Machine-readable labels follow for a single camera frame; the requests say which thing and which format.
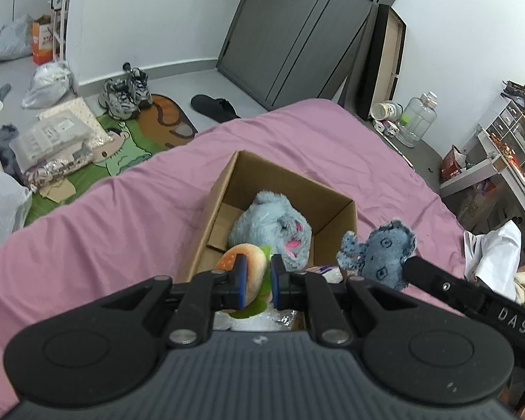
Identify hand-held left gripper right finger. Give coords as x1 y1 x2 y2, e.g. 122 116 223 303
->
270 254 426 346

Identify grey furry cloth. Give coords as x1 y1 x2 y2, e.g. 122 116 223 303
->
0 123 28 185

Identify clear plastic water jug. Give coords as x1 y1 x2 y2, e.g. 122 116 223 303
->
394 92 439 148

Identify white crumpled cloth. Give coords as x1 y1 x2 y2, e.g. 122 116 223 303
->
464 220 523 301

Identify grey plastic bag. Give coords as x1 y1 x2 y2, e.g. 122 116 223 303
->
0 14 35 63

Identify grey door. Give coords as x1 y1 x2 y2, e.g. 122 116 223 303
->
216 0 417 113

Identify white desk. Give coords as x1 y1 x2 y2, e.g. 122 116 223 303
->
440 127 525 246

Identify grey desk drawer organiser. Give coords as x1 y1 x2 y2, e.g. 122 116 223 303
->
485 98 525 150

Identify green cartoon floor rug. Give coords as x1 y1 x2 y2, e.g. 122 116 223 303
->
26 93 199 225

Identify orange carton box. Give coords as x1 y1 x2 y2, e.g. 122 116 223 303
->
31 15 54 64

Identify brown cardboard box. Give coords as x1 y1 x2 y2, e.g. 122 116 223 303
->
175 150 358 331

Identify blue printed tissue pack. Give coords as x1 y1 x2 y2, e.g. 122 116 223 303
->
306 264 344 283

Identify clear bag of white stuffing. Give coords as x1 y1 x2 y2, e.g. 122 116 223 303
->
212 306 305 332

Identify small blue-grey felt toy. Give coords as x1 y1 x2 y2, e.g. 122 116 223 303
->
336 220 417 292

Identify burger plush toy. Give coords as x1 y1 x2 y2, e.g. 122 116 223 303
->
214 243 275 319

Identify black slippers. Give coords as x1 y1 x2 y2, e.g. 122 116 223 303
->
190 94 242 124

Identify beige patterned package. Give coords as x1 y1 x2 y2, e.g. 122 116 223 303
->
37 96 115 150

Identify fluffy blue plush ball toy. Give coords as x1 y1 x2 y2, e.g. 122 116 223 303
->
227 190 314 272

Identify white plastic bag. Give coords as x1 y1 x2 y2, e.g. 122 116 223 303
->
22 60 76 110

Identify white paper cup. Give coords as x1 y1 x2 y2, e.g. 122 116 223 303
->
371 101 404 121

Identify orange plastic bag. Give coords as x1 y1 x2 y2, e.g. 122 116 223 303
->
468 178 498 200

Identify white shelf rack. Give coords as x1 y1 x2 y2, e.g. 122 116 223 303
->
50 0 74 62

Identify red basket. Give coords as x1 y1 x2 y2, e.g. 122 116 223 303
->
440 144 469 180

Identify grey wrapped package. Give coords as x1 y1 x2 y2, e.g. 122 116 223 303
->
9 111 95 172

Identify large white bag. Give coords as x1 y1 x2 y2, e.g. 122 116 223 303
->
0 171 33 255

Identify white power adapter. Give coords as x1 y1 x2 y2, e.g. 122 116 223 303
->
373 119 400 137

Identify grey sneaker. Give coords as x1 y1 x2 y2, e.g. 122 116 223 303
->
122 68 153 110
98 79 140 120

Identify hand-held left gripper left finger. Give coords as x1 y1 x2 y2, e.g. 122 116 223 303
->
94 254 250 348

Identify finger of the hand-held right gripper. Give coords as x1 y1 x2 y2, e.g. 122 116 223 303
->
401 256 491 316

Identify black framed board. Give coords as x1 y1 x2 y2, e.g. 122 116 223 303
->
337 3 407 121

